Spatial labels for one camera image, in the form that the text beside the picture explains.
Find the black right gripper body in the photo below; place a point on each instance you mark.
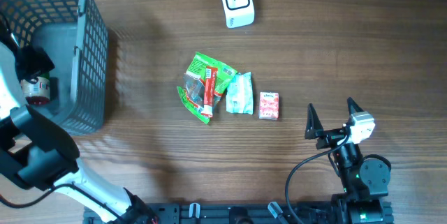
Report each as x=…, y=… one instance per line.
x=333, y=137

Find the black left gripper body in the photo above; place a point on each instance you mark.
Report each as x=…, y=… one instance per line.
x=33, y=65

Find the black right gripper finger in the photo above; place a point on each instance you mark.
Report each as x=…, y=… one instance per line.
x=353, y=107
x=314, y=128

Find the green lid spice jar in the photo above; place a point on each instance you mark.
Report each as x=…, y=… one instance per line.
x=37, y=92

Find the mint green wipes pack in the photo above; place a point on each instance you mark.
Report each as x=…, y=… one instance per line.
x=239, y=97

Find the red stick packet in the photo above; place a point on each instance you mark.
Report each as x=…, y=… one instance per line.
x=210, y=81

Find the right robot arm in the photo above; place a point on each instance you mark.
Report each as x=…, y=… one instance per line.
x=365, y=179

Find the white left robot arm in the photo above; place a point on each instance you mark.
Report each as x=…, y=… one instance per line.
x=37, y=153

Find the white barcode scanner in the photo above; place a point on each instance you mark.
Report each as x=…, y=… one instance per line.
x=238, y=13

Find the red Kleenex tissue pack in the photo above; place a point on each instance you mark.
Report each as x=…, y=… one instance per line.
x=269, y=105

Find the grey plastic basket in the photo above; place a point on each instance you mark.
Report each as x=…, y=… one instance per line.
x=74, y=35

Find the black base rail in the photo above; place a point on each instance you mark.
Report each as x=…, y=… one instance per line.
x=244, y=213

